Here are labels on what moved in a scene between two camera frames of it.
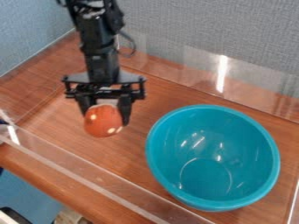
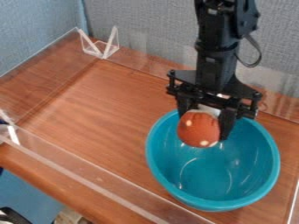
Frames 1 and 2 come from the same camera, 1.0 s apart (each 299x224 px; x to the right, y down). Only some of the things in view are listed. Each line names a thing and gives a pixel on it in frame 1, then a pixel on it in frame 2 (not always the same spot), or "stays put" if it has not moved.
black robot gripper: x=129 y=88 → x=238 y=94
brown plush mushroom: x=102 y=120 → x=200 y=126
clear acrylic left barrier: x=41 y=74 stays put
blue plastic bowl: x=212 y=157 stays put
